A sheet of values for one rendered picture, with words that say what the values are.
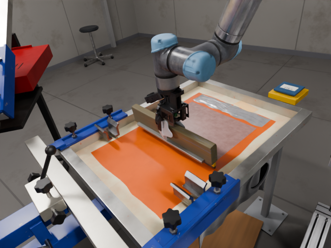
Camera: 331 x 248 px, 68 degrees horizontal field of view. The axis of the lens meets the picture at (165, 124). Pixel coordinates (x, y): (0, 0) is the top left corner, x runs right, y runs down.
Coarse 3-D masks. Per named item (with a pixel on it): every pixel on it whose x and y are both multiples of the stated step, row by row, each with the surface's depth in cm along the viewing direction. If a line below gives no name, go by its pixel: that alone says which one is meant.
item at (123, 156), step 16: (192, 96) 121; (192, 112) 109; (208, 112) 107; (192, 128) 99; (112, 144) 96; (128, 144) 95; (144, 144) 94; (160, 144) 92; (112, 160) 88; (128, 160) 87; (144, 160) 86
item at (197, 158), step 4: (140, 124) 99; (144, 128) 97; (148, 128) 96; (152, 132) 94; (156, 132) 93; (156, 136) 93; (160, 136) 91; (164, 140) 90; (168, 140) 89; (172, 144) 86; (176, 144) 86; (176, 148) 86; (180, 148) 84; (184, 148) 84; (184, 152) 83; (188, 152) 82; (192, 156) 80; (196, 156) 80; (196, 160) 80; (200, 160) 78
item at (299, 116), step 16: (208, 80) 125; (240, 96) 111; (256, 96) 107; (128, 112) 107; (288, 112) 97; (304, 112) 93; (288, 128) 86; (80, 144) 94; (272, 144) 80; (80, 160) 84; (256, 160) 75; (80, 176) 78; (96, 176) 77; (240, 176) 71; (96, 192) 71; (112, 192) 71; (112, 208) 66; (128, 224) 62; (144, 240) 58
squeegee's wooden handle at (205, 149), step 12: (132, 108) 99; (144, 108) 96; (144, 120) 96; (180, 132) 81; (192, 132) 80; (180, 144) 85; (192, 144) 79; (204, 144) 74; (204, 156) 77; (216, 156) 77
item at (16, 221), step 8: (24, 208) 63; (32, 208) 63; (8, 216) 61; (16, 216) 61; (24, 216) 61; (32, 216) 61; (40, 216) 61; (0, 224) 60; (8, 224) 59; (16, 224) 59; (24, 224) 59; (32, 224) 60; (48, 224) 63; (0, 232) 58; (8, 232) 57; (16, 232) 58; (24, 232) 60; (32, 232) 61; (0, 240) 56; (8, 240) 58; (16, 240) 59; (24, 240) 60
